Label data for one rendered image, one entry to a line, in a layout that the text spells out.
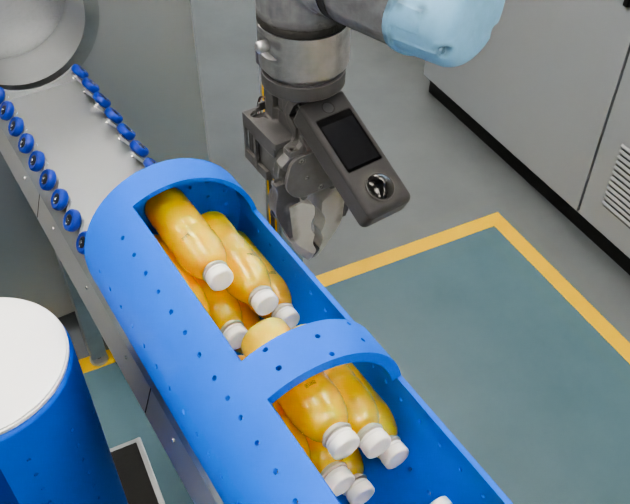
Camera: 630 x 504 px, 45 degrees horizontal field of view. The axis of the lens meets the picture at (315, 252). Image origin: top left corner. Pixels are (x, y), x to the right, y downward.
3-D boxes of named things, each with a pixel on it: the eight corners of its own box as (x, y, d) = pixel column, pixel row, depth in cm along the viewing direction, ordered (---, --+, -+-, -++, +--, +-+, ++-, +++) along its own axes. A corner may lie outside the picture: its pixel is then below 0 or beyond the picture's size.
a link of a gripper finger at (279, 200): (309, 217, 75) (310, 145, 69) (319, 228, 74) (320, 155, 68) (268, 234, 73) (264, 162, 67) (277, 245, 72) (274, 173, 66)
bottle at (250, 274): (216, 246, 130) (270, 316, 119) (181, 243, 125) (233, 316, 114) (232, 212, 127) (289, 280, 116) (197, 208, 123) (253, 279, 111)
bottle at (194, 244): (192, 202, 126) (245, 269, 115) (159, 229, 126) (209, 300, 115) (170, 178, 121) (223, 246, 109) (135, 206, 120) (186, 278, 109)
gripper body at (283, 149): (309, 139, 77) (310, 28, 68) (358, 185, 72) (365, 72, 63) (242, 163, 74) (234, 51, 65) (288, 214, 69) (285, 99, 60)
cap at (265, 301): (266, 307, 117) (271, 315, 116) (245, 307, 115) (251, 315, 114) (276, 287, 116) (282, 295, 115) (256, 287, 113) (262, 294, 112)
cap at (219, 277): (232, 270, 114) (238, 277, 113) (212, 287, 114) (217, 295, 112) (220, 257, 111) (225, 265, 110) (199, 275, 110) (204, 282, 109)
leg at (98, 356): (104, 349, 249) (60, 202, 205) (111, 361, 245) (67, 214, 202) (87, 357, 247) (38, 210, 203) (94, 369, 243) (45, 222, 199)
